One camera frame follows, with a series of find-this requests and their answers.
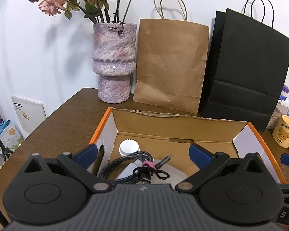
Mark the translucent cotton swab box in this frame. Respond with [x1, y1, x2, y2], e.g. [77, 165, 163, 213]
[116, 160, 187, 189]

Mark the red cardboard box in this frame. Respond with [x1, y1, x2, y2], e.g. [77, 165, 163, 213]
[90, 107, 286, 184]

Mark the braided grey cable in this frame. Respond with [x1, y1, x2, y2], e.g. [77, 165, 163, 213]
[100, 150, 174, 186]

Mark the white plastic lid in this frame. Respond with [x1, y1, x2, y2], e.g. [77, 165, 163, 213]
[119, 139, 140, 157]

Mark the yellow bear mug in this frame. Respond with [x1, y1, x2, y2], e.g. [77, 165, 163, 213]
[272, 115, 289, 148]

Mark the food container purple lid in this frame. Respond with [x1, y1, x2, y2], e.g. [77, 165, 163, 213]
[266, 84, 289, 130]

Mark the blue white package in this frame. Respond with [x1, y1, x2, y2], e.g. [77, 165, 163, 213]
[0, 119, 24, 152]

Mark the black light stand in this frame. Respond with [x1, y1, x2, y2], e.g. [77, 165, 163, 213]
[0, 139, 13, 162]

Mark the black paper bag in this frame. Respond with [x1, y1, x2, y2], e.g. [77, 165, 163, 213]
[198, 9, 289, 131]

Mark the brown paper bag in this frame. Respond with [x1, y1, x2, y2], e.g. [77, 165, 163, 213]
[133, 0, 209, 114]

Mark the pink textured vase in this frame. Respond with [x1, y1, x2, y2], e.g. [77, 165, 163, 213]
[92, 23, 137, 104]

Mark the white wall panel box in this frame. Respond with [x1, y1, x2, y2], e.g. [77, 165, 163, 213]
[11, 95, 46, 134]

